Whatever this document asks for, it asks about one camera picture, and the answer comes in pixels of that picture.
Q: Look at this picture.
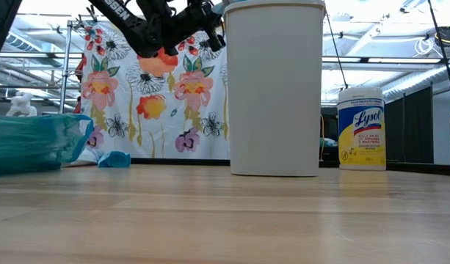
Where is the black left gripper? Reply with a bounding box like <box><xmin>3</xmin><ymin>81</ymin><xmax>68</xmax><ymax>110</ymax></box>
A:
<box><xmin>180</xmin><ymin>0</ymin><xmax>225</xmax><ymax>37</ymax></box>

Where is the white plastic trash bin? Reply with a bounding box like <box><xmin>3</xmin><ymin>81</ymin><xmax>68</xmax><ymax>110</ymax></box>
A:
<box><xmin>223</xmin><ymin>0</ymin><xmax>327</xmax><ymax>177</ymax></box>

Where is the teal trash bag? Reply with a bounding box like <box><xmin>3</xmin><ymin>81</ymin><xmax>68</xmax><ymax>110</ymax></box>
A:
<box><xmin>0</xmin><ymin>113</ymin><xmax>94</xmax><ymax>176</ymax></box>

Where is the small blue folded bag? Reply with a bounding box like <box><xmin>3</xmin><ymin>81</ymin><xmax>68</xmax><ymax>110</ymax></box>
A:
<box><xmin>97</xmin><ymin>150</ymin><xmax>132</xmax><ymax>169</ymax></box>

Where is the floral print cloth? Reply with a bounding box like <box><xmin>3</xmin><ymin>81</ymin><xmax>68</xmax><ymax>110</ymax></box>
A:
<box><xmin>79</xmin><ymin>20</ymin><xmax>231</xmax><ymax>161</ymax></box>

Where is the black monitor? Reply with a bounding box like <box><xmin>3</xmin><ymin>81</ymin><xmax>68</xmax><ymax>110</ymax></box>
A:
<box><xmin>319</xmin><ymin>106</ymin><xmax>339</xmax><ymax>162</ymax></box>

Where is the white plastic object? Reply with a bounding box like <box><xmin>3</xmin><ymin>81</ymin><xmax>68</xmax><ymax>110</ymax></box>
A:
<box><xmin>6</xmin><ymin>91</ymin><xmax>38</xmax><ymax>117</ymax></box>

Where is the yellow Lysol wipes canister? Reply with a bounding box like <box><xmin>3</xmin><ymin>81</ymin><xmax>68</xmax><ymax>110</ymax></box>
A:
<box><xmin>336</xmin><ymin>86</ymin><xmax>388</xmax><ymax>172</ymax></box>

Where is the black diagonal pole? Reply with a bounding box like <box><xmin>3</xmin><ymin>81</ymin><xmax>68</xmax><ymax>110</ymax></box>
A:
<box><xmin>427</xmin><ymin>0</ymin><xmax>450</xmax><ymax>114</ymax></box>

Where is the thin black hanging cable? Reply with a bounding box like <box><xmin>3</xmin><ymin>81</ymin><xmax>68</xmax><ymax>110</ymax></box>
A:
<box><xmin>325</xmin><ymin>12</ymin><xmax>349</xmax><ymax>90</ymax></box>

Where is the metal wire rack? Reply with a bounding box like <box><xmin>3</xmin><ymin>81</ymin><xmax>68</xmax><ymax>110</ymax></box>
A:
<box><xmin>59</xmin><ymin>20</ymin><xmax>86</xmax><ymax>113</ymax></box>

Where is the white coiled cable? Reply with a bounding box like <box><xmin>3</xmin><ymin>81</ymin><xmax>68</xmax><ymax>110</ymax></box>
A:
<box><xmin>414</xmin><ymin>36</ymin><xmax>436</xmax><ymax>56</ymax></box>

